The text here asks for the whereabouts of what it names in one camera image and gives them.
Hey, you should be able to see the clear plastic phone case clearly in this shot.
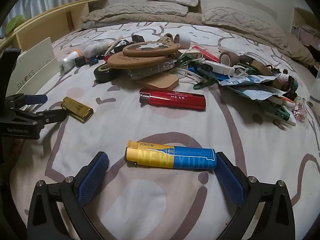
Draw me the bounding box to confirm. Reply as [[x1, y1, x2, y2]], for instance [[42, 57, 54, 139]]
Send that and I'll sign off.
[[127, 60, 176, 80]]

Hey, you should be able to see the panda cork coaster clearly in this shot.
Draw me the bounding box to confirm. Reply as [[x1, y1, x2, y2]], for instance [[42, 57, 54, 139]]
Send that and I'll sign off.
[[122, 42, 180, 57]]

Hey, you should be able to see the green clothes peg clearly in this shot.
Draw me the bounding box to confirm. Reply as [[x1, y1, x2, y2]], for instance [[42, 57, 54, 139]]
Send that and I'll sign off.
[[193, 68, 219, 90]]

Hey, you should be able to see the red lighter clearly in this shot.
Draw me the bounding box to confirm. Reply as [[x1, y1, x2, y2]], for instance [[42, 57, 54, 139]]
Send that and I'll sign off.
[[139, 88, 206, 111]]

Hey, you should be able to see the black round tape roll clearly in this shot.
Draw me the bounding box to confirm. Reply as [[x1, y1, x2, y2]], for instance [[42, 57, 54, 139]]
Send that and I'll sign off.
[[93, 63, 120, 83]]

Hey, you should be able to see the blue white medicine packet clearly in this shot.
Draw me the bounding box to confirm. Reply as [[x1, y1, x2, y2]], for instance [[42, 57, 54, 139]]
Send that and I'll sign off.
[[219, 75, 277, 86]]

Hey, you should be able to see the white plastic wrapped roll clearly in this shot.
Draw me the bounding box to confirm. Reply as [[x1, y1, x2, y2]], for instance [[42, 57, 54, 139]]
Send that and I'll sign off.
[[59, 50, 82, 75]]

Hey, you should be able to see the green plush toy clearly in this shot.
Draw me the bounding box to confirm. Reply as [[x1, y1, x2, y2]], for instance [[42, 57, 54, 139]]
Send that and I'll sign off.
[[5, 15, 26, 35]]

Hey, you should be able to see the gold lighter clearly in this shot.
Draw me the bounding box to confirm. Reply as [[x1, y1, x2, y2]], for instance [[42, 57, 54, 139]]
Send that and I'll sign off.
[[61, 96, 94, 123]]

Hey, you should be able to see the yellow blue New York lighter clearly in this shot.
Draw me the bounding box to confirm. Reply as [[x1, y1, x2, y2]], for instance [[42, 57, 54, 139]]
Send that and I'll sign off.
[[125, 141, 216, 170]]

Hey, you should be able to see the brown bandage roll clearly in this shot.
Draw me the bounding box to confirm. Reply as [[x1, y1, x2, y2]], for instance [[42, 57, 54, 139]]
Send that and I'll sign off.
[[219, 51, 240, 67]]

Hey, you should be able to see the white shoe box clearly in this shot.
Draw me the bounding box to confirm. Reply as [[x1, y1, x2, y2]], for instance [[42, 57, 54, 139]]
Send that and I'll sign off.
[[6, 37, 59, 96]]

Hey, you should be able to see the wooden shelf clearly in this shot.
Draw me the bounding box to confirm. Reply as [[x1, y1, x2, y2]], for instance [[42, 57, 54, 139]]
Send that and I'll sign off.
[[1, 0, 108, 51]]

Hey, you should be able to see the large beige pillow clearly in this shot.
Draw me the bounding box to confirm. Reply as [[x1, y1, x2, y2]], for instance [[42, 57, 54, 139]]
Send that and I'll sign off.
[[201, 0, 288, 49]]

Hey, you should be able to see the plain cork coaster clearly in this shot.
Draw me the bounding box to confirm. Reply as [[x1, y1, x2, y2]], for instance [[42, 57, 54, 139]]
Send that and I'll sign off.
[[107, 51, 170, 69]]

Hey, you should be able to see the light wooden block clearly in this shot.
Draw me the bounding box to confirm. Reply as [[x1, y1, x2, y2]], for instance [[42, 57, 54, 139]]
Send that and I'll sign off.
[[136, 72, 179, 90]]

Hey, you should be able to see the white round dispenser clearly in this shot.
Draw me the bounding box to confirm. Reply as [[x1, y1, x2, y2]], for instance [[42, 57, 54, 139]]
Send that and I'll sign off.
[[203, 60, 235, 77]]

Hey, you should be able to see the beige folded blanket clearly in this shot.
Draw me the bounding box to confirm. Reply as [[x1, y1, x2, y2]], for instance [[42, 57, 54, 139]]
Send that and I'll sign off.
[[80, 1, 202, 29]]

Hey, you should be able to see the red flat stick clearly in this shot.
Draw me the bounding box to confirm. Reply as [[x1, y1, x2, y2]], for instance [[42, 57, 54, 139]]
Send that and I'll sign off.
[[192, 46, 220, 63]]

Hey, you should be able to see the white tape roll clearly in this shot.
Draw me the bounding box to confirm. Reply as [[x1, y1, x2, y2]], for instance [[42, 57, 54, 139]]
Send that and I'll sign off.
[[174, 34, 191, 49]]

